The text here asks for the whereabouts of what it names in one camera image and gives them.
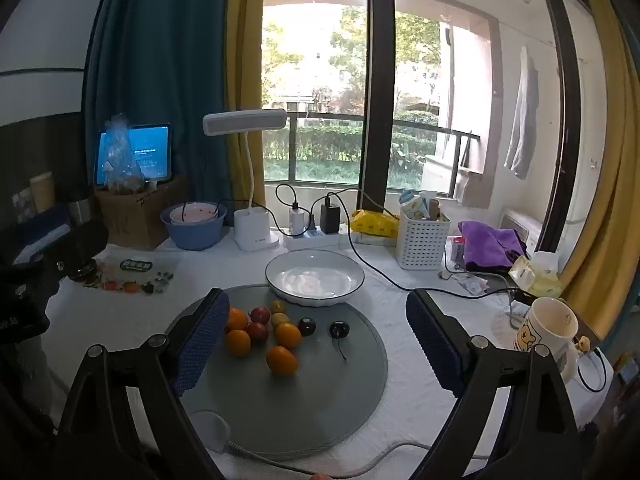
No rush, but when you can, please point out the teal curtain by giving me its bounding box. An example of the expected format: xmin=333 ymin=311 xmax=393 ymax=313
xmin=82 ymin=0 xmax=236 ymax=211

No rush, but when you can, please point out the clear plastic bag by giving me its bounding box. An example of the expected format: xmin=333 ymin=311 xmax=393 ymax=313
xmin=104 ymin=113 xmax=151 ymax=194

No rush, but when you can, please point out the white mug with bear print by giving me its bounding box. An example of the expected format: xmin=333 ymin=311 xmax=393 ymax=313
xmin=512 ymin=296 xmax=581 ymax=386

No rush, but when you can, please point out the white appliance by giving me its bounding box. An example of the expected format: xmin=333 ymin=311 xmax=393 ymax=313
xmin=500 ymin=207 xmax=544 ymax=251

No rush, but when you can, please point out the steel thermos cup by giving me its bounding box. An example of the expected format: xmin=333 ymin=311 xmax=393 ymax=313
xmin=67 ymin=199 xmax=94 ymax=228

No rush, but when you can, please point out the yellow tissue pack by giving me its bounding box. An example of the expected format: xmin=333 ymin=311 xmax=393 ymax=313
xmin=509 ymin=251 xmax=564 ymax=299

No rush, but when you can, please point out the grey round mat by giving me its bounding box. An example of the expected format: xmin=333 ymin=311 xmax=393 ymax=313
xmin=165 ymin=285 xmax=389 ymax=461

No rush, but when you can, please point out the grey hanging garment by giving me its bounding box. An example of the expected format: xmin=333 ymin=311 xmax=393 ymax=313
xmin=503 ymin=45 xmax=541 ymax=181

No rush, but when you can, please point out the blue plastic basin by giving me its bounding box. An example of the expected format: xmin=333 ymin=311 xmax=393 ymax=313
xmin=160 ymin=202 xmax=228 ymax=251

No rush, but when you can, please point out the purple cloth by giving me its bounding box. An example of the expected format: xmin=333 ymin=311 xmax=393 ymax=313
xmin=457 ymin=220 xmax=529 ymax=274

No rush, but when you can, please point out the white power strip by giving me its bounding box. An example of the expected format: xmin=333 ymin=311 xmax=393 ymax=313
xmin=280 ymin=226 xmax=352 ymax=252

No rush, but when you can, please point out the fruit print plastic bag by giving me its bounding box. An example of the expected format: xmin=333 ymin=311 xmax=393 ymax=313
xmin=94 ymin=257 xmax=176 ymax=296

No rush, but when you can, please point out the paper cup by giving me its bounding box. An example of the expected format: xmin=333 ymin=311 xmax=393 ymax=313
xmin=30 ymin=171 xmax=55 ymax=214

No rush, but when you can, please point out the white plate with dark rim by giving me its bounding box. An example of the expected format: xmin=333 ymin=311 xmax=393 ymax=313
xmin=265 ymin=249 xmax=366 ymax=308

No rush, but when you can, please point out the yellow snack packet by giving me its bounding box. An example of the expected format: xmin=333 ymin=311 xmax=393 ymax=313
xmin=350 ymin=208 xmax=401 ymax=239

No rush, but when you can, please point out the tablet with blue screen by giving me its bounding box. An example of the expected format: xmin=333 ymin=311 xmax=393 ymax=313
xmin=95 ymin=124 xmax=174 ymax=186

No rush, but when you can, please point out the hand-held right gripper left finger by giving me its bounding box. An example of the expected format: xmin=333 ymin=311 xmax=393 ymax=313
xmin=52 ymin=287 xmax=231 ymax=480

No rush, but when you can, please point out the long black cable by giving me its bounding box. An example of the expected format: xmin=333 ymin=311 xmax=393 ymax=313
xmin=310 ymin=187 xmax=521 ymax=301

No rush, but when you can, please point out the black charger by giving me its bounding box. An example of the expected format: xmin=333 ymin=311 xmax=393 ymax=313
xmin=320 ymin=200 xmax=341 ymax=234

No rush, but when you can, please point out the white desk lamp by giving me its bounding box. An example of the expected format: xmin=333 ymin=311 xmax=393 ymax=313
xmin=202 ymin=109 xmax=288 ymax=252

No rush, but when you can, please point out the black looped cable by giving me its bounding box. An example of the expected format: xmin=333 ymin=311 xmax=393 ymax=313
xmin=577 ymin=349 xmax=609 ymax=394

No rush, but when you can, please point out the dark cherry with stem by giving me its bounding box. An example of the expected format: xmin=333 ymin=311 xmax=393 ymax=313
xmin=328 ymin=321 xmax=351 ymax=362

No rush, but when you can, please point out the blue and white packet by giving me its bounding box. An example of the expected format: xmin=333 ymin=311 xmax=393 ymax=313
xmin=399 ymin=191 xmax=431 ymax=221

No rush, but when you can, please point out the white bowl with pink dots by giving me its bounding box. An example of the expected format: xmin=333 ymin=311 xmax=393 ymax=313
xmin=170 ymin=203 xmax=219 ymax=226

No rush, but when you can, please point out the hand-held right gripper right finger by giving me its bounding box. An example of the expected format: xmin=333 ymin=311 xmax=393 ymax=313
xmin=406 ymin=287 xmax=586 ymax=480

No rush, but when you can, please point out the cardboard box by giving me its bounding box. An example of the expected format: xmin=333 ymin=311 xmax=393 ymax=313
xmin=95 ymin=175 xmax=189 ymax=251

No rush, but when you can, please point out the yellow curtain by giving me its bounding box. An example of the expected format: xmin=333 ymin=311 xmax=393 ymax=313
xmin=557 ymin=0 xmax=640 ymax=341
xmin=222 ymin=0 xmax=266 ymax=211

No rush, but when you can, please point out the white perforated basket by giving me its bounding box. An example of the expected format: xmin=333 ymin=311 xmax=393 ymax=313
xmin=397 ymin=207 xmax=451 ymax=271

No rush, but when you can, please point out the short black cable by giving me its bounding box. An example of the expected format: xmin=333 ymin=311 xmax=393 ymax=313
xmin=275 ymin=183 xmax=301 ymax=233

